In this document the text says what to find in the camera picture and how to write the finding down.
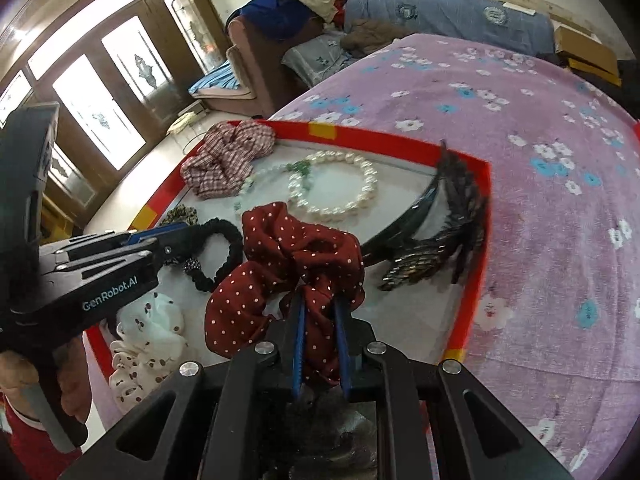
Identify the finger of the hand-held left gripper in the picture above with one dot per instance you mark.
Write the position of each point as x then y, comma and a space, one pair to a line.
150, 259
155, 234

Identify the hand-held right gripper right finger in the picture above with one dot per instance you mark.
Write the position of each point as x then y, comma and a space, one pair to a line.
342, 345

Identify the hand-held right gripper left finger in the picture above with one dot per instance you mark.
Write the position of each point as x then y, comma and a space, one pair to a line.
299, 340

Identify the red polka dot scrunchie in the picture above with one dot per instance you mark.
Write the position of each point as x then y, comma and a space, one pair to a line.
280, 250

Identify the red-edged white tray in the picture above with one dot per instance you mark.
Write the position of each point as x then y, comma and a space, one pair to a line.
400, 195

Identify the person's left forearm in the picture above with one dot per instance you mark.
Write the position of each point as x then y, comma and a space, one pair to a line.
30, 452

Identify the person's left hand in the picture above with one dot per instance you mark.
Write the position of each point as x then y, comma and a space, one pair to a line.
77, 385

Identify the leopard print scrunchie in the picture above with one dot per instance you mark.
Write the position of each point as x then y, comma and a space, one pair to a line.
180, 214

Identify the white polka dot scrunchie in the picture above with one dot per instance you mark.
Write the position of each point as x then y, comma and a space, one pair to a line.
150, 330

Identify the grey furry hair accessory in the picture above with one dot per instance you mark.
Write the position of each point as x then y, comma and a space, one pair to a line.
325, 435

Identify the red plaid scrunchie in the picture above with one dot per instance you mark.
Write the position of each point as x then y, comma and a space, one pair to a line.
225, 155

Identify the black feather headband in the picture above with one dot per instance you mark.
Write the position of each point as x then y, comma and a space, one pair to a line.
450, 240

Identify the light blue cloth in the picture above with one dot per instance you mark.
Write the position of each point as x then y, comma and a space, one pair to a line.
220, 80

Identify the wooden glass door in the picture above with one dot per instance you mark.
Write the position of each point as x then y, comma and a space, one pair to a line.
155, 35

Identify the brown sofa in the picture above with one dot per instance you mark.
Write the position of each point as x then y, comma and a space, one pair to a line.
255, 60

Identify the purple floral blanket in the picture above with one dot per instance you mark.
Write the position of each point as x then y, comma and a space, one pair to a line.
550, 260

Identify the grey-blue floral pillow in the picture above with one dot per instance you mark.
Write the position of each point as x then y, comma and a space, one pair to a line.
315, 57

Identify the blue clothing pile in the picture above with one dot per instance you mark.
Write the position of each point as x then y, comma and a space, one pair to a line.
280, 15

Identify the beige clothing pile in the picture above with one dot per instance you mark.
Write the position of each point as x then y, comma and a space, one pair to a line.
320, 0

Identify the brown jacket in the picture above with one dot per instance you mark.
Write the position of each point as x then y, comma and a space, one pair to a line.
370, 35

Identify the blue quilt with round logos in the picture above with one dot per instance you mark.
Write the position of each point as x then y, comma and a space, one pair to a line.
450, 15

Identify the cardboard box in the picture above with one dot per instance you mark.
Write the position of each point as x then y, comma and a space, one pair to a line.
585, 47

